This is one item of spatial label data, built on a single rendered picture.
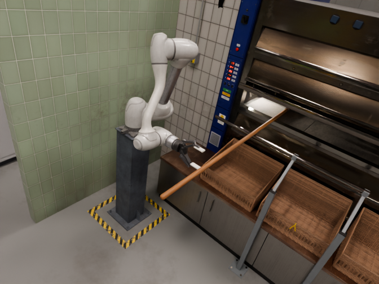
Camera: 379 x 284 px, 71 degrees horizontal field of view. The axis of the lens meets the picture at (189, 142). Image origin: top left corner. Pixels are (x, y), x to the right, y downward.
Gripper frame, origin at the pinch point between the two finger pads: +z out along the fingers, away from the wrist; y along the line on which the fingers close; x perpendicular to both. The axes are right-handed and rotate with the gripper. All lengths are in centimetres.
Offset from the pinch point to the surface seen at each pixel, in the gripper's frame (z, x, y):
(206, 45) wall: -79, -101, -39
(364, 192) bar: 87, -60, 3
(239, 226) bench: 27, -45, 78
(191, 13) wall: -103, -102, -63
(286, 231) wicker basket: 59, -49, 57
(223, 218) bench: 10, -45, 83
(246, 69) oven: -32, -101, -32
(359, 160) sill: 78, -99, 2
